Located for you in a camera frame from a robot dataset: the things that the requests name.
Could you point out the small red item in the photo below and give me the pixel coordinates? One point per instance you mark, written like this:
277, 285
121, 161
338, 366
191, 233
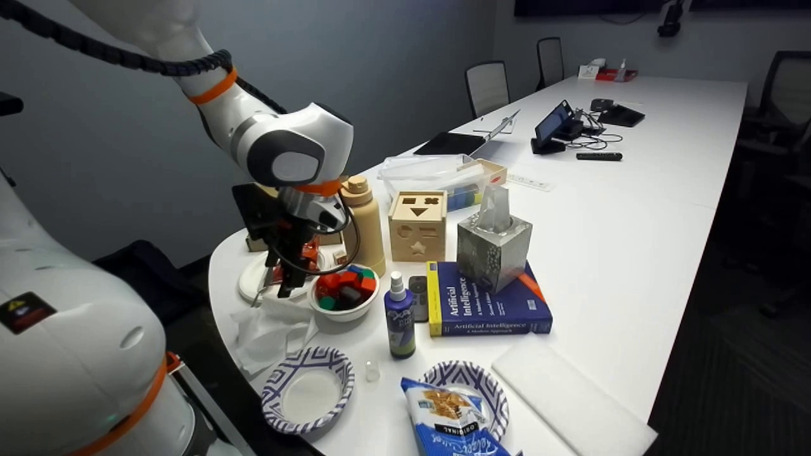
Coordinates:
618, 74

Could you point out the black pouch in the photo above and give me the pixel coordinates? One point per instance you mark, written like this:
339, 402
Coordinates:
618, 113

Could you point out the white foam sheet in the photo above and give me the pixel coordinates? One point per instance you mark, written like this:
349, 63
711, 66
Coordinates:
573, 397

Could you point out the small white box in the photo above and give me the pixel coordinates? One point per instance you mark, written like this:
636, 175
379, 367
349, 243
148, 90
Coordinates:
588, 70

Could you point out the red block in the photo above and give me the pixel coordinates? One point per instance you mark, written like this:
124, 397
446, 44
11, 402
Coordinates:
333, 283

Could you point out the tan water bottle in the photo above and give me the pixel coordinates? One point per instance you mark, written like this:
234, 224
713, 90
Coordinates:
368, 237

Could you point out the blue block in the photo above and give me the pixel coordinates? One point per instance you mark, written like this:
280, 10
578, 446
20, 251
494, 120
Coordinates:
361, 270

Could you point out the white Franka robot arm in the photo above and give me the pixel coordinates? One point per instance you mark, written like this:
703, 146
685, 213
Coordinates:
280, 143

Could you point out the grey patterned tissue box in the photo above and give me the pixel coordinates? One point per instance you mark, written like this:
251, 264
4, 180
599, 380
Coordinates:
494, 253

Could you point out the black webcam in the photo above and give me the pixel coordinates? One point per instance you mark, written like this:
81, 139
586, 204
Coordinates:
673, 18

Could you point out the black laptop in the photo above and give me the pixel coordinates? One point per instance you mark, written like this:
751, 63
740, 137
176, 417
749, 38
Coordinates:
450, 146

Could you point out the clear plastic container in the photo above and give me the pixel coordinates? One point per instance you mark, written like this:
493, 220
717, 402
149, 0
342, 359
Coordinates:
438, 174

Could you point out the wall television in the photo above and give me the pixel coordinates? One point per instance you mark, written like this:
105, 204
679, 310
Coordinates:
675, 6

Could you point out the white paper plate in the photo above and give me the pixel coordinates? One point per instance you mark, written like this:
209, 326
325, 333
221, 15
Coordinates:
251, 283

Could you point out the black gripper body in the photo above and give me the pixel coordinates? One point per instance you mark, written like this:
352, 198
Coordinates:
294, 243

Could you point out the blue patterned paper plate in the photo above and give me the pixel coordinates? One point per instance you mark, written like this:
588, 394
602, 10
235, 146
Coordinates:
308, 394
493, 389

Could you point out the small clear cap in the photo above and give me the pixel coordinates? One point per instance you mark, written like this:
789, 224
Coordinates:
372, 370

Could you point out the black remote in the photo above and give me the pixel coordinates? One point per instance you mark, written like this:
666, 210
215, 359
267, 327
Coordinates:
599, 156

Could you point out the green block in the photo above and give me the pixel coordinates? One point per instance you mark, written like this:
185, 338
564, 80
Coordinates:
327, 303

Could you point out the blue spray bottle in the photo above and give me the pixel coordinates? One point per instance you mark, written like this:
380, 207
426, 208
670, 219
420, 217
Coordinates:
400, 326

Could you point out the black office chair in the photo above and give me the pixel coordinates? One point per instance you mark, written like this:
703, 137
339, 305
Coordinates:
551, 58
488, 87
780, 93

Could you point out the black block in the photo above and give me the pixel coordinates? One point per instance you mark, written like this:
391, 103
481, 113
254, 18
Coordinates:
347, 298

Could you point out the white bowl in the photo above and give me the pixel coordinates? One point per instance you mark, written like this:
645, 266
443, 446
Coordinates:
346, 314

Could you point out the blue pretzel snack bag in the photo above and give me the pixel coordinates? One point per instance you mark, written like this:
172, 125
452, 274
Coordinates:
438, 422

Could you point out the blue hardcover textbook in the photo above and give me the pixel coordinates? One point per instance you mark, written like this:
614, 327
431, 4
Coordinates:
481, 308

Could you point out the metal robot stand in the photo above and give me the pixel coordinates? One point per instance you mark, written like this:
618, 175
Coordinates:
202, 414

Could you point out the tablet on stand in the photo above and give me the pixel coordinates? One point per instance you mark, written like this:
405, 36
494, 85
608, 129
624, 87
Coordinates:
553, 120

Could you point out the orange chip bag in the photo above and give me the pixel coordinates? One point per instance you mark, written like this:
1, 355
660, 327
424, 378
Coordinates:
310, 253

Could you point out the wooden shape sorter box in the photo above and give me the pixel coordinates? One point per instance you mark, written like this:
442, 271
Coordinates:
418, 231

